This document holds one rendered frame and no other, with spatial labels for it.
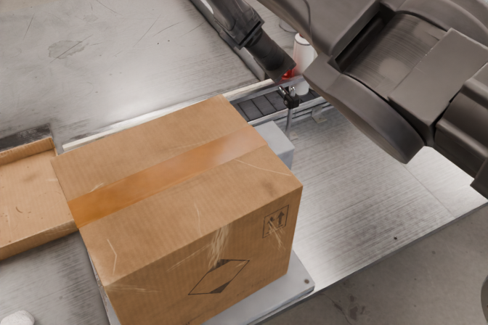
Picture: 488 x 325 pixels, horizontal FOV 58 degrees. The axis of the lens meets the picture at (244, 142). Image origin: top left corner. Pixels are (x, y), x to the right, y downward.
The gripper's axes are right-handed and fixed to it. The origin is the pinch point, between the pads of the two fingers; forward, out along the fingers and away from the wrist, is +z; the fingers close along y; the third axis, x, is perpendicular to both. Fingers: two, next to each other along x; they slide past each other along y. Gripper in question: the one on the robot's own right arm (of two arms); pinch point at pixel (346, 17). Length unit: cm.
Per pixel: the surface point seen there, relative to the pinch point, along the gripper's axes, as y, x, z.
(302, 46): 18.9, 7.6, -1.2
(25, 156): 85, -7, 19
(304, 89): 16.9, 8.4, 11.8
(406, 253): -33, 29, 102
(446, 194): 3, 47, 19
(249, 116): 33.1, 8.8, 14.1
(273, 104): 25.5, 7.5, 14.0
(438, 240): -49, 31, 101
